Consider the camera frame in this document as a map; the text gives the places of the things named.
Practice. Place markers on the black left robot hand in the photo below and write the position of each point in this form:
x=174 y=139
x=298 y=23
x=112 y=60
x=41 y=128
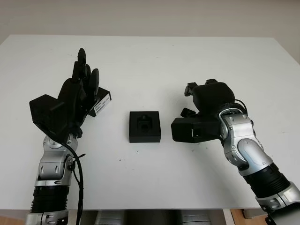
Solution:
x=72 y=100

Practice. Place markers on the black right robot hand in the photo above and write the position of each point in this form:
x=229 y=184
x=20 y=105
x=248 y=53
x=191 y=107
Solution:
x=211 y=98

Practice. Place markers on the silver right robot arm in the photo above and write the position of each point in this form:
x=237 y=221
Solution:
x=248 y=150

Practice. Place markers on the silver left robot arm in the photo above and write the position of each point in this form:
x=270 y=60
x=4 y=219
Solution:
x=52 y=164

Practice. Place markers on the black box with label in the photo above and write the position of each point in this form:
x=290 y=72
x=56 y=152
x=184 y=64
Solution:
x=104 y=97

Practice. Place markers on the grey robot torso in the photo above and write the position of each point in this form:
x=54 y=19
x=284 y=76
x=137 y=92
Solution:
x=152 y=218

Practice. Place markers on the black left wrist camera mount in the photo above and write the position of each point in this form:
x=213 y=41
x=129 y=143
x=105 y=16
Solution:
x=47 y=112

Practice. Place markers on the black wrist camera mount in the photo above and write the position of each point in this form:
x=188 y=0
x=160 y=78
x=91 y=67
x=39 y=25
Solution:
x=47 y=112
x=185 y=129

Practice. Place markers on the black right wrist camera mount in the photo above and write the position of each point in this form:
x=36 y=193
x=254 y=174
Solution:
x=185 y=129

